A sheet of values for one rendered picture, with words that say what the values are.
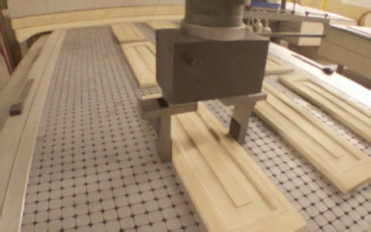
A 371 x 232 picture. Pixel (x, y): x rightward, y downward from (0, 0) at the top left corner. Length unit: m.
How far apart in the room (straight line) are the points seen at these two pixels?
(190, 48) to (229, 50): 0.08
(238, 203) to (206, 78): 0.27
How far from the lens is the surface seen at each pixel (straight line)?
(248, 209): 0.55
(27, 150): 0.79
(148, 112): 0.54
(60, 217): 0.58
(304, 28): 5.12
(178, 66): 0.48
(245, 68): 0.55
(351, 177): 0.73
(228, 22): 0.50
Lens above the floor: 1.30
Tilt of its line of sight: 31 degrees down
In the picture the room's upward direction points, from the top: 3 degrees clockwise
